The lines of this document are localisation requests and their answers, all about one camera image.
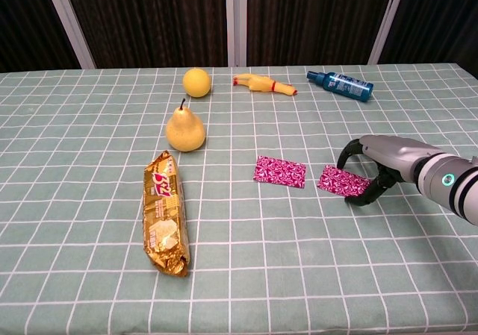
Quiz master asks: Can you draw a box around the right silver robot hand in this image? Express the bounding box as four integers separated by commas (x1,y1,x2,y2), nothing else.
335,134,441,206

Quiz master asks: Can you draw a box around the pink patterned packet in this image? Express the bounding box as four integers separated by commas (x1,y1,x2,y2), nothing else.
317,164,372,197
253,155,308,190

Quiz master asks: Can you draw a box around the blue spray bottle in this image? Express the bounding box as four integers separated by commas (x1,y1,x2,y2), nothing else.
306,69,374,103

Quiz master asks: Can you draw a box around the dark brown curtain panel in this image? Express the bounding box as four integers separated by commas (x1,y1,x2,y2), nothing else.
61,0,229,69
0,0,81,73
246,0,397,67
379,0,478,81

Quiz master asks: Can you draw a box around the yellow rubber chicken toy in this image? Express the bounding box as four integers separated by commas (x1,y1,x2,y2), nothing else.
232,72,299,98

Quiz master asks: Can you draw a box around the yellow pear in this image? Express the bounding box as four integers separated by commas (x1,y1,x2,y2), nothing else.
165,98,207,153

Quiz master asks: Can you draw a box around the yellow round fruit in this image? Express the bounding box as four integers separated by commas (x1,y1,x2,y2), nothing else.
182,68,212,98

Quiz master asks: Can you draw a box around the gold snack package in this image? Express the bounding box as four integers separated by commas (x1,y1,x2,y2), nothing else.
143,149,191,278

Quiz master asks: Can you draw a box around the white metal frame post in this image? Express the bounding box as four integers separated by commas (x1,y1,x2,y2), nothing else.
367,0,409,66
40,0,97,70
225,0,248,67

